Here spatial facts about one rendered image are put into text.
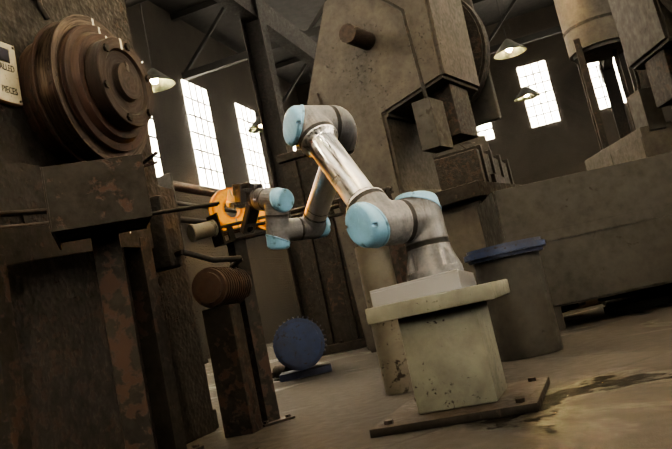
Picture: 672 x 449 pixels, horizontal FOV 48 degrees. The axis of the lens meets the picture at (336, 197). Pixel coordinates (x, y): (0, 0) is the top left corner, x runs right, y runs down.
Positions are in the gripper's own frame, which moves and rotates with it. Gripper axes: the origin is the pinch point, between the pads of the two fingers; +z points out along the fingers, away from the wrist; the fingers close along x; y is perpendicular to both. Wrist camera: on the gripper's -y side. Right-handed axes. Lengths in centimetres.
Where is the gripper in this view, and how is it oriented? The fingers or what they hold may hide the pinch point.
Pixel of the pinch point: (229, 204)
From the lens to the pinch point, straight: 265.1
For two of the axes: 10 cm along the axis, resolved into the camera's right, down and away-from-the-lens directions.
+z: -6.1, -0.1, 7.9
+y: -0.5, -10.0, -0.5
